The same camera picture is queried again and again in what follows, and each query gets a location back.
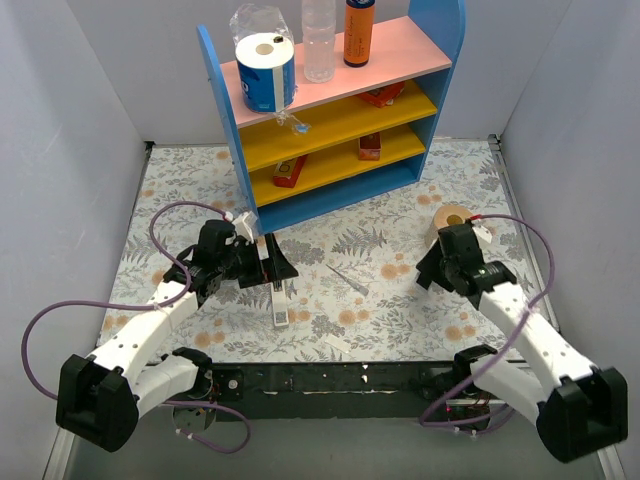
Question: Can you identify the white battery cover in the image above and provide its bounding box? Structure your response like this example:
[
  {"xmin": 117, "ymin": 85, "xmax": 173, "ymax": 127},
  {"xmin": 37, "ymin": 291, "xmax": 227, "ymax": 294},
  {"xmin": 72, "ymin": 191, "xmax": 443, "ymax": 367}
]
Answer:
[{"xmin": 324, "ymin": 334, "xmax": 351, "ymax": 355}]

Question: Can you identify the long white remote control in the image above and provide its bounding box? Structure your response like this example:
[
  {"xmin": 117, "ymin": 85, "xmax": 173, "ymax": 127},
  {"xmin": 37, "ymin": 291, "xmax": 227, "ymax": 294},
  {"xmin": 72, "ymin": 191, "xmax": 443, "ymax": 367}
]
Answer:
[{"xmin": 271, "ymin": 280, "xmax": 289, "ymax": 329}]

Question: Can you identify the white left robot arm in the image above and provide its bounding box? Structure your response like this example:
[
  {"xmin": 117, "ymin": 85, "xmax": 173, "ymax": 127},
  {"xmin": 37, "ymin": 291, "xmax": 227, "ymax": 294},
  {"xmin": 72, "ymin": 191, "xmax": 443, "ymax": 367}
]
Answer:
[{"xmin": 56, "ymin": 220, "xmax": 298, "ymax": 452}]

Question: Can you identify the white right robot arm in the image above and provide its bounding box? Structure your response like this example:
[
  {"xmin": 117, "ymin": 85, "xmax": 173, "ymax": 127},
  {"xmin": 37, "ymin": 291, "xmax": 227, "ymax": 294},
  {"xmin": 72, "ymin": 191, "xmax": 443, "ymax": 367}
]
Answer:
[{"xmin": 417, "ymin": 220, "xmax": 629, "ymax": 463}]

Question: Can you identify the brown paper roll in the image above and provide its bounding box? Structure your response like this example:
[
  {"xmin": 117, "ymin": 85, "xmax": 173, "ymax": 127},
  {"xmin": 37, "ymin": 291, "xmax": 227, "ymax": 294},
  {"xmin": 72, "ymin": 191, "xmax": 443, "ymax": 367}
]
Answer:
[{"xmin": 425, "ymin": 205, "xmax": 473, "ymax": 248}]

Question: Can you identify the floral table mat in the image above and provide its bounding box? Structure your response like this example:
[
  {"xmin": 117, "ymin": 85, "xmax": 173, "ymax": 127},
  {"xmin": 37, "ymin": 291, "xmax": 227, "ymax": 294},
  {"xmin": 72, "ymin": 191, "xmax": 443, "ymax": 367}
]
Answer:
[{"xmin": 99, "ymin": 140, "xmax": 539, "ymax": 362}]

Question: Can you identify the red box lower shelf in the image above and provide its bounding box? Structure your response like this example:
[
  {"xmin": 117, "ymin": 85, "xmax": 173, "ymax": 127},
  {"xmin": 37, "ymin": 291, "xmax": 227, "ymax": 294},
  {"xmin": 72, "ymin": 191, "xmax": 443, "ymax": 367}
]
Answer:
[{"xmin": 272, "ymin": 155, "xmax": 307, "ymax": 188}]

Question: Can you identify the orange box middle shelf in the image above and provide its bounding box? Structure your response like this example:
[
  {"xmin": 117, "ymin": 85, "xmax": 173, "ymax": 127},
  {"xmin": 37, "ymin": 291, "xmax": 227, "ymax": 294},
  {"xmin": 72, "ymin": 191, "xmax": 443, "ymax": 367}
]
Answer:
[{"xmin": 358, "ymin": 132, "xmax": 381, "ymax": 161}]

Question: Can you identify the orange box shelf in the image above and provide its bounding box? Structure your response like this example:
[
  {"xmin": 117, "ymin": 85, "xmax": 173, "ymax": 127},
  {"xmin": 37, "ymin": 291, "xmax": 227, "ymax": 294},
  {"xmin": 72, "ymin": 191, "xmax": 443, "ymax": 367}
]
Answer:
[
  {"xmin": 358, "ymin": 132, "xmax": 381, "ymax": 161},
  {"xmin": 356, "ymin": 81, "xmax": 405, "ymax": 108}
]

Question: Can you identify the small plastic wrapper scrap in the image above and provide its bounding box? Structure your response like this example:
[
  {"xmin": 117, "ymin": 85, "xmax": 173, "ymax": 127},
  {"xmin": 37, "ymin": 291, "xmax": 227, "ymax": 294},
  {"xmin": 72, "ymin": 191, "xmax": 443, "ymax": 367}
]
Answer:
[{"xmin": 274, "ymin": 110, "xmax": 311, "ymax": 135}]

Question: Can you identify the blue shelf unit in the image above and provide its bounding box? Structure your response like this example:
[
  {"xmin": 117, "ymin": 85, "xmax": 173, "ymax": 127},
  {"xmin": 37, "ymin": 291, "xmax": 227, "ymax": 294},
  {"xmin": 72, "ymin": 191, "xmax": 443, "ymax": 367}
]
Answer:
[{"xmin": 197, "ymin": 1, "xmax": 466, "ymax": 233}]

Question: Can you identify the orange box top shelf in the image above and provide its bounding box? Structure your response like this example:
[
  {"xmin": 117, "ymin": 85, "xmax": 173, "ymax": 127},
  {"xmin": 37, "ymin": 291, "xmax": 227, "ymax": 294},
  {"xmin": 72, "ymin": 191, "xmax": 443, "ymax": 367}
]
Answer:
[{"xmin": 356, "ymin": 81, "xmax": 405, "ymax": 108}]

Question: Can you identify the blue wrapped toilet paper roll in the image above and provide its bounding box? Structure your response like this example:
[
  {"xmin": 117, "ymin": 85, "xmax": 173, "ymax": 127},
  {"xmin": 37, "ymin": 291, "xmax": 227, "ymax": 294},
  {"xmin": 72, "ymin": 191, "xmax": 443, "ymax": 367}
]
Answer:
[{"xmin": 229, "ymin": 4, "xmax": 296, "ymax": 113}]

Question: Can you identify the clear plastic water bottle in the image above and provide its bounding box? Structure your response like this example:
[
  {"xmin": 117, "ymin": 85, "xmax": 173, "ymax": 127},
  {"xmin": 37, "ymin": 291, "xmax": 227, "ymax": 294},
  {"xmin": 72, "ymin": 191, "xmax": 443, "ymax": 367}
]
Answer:
[{"xmin": 301, "ymin": 0, "xmax": 336, "ymax": 83}]

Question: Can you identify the orange bottle black cap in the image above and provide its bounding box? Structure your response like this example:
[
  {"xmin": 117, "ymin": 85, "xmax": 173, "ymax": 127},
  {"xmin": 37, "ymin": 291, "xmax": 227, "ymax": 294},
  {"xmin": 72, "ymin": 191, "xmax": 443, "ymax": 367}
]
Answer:
[{"xmin": 343, "ymin": 0, "xmax": 375, "ymax": 68}]

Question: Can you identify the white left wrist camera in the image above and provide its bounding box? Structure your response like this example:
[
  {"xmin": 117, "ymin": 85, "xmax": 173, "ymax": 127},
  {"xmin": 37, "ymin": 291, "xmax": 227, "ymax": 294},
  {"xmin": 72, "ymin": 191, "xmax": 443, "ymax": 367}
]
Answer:
[{"xmin": 232, "ymin": 211, "xmax": 258, "ymax": 244}]

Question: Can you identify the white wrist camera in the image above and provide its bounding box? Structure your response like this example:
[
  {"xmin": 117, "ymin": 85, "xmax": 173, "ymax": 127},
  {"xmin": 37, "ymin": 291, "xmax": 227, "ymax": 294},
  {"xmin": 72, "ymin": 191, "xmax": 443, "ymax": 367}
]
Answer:
[
  {"xmin": 232, "ymin": 211, "xmax": 258, "ymax": 244},
  {"xmin": 473, "ymin": 221, "xmax": 494, "ymax": 249}
]

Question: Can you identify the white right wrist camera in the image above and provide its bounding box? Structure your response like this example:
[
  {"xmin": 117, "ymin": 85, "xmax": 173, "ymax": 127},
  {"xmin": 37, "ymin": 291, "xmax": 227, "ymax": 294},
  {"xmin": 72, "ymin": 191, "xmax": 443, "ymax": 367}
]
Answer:
[{"xmin": 473, "ymin": 221, "xmax": 494, "ymax": 249}]

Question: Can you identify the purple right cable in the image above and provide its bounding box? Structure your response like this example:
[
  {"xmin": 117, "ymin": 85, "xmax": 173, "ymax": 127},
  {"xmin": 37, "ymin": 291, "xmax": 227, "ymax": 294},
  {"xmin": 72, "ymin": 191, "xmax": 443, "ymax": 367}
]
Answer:
[{"xmin": 418, "ymin": 213, "xmax": 556, "ymax": 431}]

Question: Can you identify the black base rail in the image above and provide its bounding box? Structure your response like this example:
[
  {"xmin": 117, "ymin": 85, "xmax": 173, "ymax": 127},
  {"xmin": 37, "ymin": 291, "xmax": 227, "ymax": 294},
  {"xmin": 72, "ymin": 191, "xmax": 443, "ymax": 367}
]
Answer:
[{"xmin": 164, "ymin": 360, "xmax": 501, "ymax": 424}]

